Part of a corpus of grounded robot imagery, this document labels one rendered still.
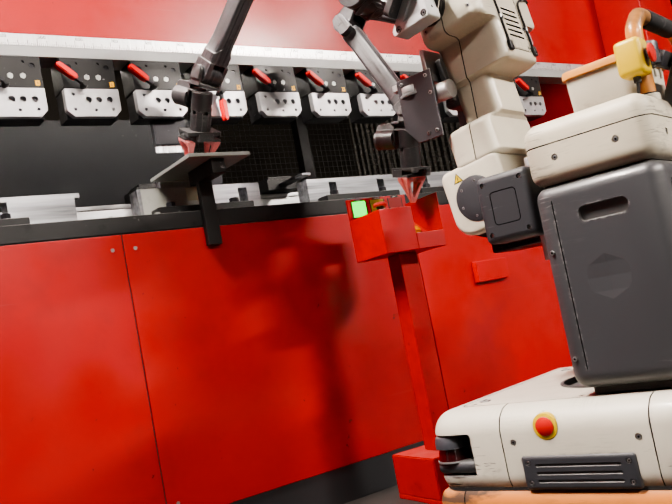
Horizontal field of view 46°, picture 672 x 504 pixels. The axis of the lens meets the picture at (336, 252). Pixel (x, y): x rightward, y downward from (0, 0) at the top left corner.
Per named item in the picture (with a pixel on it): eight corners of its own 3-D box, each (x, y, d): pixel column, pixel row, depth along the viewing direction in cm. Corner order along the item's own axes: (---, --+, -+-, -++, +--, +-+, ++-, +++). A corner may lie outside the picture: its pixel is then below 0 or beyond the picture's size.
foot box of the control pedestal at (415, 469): (454, 508, 198) (444, 460, 199) (399, 498, 220) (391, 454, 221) (514, 487, 208) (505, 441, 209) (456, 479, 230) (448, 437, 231)
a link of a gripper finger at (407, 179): (412, 201, 229) (410, 168, 228) (428, 201, 223) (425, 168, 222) (393, 203, 226) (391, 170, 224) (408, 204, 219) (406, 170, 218)
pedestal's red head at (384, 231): (387, 253, 210) (374, 187, 212) (357, 263, 224) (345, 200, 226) (447, 244, 220) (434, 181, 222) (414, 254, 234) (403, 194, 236)
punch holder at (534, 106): (522, 114, 316) (514, 75, 318) (506, 121, 323) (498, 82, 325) (547, 114, 325) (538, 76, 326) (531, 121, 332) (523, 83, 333)
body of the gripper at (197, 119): (177, 134, 220) (178, 107, 217) (210, 133, 226) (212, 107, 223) (187, 139, 215) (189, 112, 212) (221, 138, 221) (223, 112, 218)
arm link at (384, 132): (409, 100, 217) (424, 110, 224) (373, 104, 224) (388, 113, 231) (405, 142, 216) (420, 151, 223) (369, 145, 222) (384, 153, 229)
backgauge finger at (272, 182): (291, 179, 257) (288, 164, 257) (253, 198, 278) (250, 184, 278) (322, 177, 264) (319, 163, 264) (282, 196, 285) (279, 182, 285)
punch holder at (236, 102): (204, 115, 235) (194, 62, 236) (192, 124, 242) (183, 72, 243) (248, 115, 243) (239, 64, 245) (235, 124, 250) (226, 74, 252)
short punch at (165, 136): (157, 152, 228) (152, 120, 229) (155, 153, 230) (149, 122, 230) (189, 151, 234) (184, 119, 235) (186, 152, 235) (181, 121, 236)
